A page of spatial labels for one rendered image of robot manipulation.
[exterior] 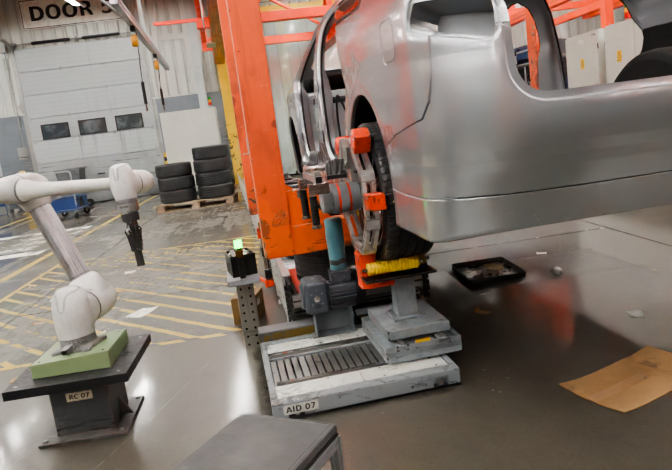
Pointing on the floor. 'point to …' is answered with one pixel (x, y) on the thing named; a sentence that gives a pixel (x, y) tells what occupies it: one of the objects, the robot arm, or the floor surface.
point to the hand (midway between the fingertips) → (139, 257)
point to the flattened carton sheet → (627, 381)
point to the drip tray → (488, 268)
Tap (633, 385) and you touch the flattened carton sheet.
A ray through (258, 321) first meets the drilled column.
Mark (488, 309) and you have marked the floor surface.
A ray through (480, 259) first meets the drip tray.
